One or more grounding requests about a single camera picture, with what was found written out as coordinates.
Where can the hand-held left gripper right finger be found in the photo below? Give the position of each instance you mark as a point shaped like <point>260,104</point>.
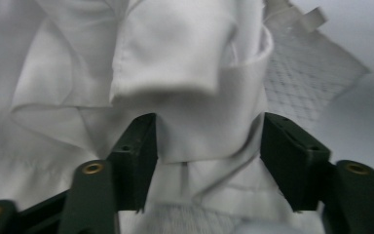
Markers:
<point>295,162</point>

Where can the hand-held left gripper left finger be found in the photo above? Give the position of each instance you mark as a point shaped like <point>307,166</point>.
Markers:
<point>136,162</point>

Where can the white shirt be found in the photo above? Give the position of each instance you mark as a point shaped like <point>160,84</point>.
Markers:
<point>159,48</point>

